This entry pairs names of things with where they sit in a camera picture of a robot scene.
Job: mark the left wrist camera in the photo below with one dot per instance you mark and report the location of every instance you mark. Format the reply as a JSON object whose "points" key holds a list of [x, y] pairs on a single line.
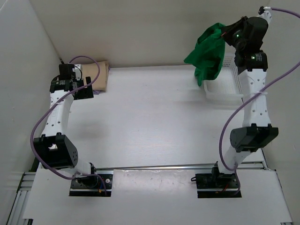
{"points": [[70, 71]]}

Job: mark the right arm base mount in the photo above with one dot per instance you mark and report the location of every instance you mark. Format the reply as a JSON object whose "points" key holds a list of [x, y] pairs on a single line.
{"points": [[213, 185]]}

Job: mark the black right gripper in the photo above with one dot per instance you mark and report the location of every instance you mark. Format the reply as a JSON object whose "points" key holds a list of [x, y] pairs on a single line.
{"points": [[227, 30]]}

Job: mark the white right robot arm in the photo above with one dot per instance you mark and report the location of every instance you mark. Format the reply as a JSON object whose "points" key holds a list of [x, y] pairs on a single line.
{"points": [[246, 36]]}

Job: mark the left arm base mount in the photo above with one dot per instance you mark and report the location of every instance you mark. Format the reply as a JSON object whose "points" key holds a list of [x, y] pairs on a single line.
{"points": [[92, 186]]}

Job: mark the white plastic basket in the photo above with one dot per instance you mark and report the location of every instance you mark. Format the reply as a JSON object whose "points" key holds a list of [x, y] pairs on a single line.
{"points": [[226, 89]]}

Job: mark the green t-shirt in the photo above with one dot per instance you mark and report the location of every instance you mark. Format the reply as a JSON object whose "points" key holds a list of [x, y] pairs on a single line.
{"points": [[208, 54]]}

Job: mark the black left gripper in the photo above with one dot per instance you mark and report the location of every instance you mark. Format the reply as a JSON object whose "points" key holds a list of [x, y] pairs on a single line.
{"points": [[86, 93]]}

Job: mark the purple t-shirt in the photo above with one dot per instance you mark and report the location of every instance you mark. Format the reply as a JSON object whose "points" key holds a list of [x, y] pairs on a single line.
{"points": [[97, 92]]}

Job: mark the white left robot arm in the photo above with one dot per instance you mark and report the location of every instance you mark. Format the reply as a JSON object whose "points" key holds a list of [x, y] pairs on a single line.
{"points": [[54, 149]]}

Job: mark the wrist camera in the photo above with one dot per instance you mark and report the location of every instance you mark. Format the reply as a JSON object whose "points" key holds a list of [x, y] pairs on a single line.
{"points": [[70, 71], [264, 13]]}

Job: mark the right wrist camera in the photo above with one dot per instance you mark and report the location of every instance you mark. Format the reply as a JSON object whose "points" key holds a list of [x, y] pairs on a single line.
{"points": [[264, 13]]}

